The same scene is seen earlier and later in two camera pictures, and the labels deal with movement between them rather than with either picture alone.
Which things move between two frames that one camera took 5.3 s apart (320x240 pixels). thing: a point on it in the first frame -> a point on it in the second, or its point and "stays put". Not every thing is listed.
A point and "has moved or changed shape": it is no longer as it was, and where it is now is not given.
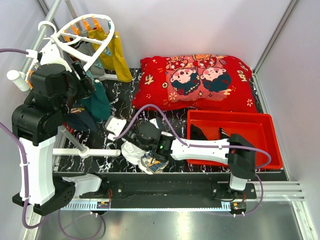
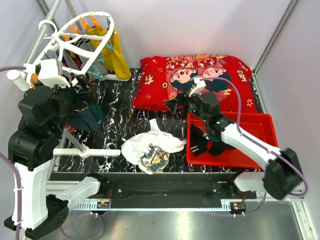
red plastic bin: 257,129 stays put
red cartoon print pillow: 195,82 stays put
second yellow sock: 115,61 stays put
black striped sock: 197,134 stays put
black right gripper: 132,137 -> 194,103
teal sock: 98,104 has moved or changed shape
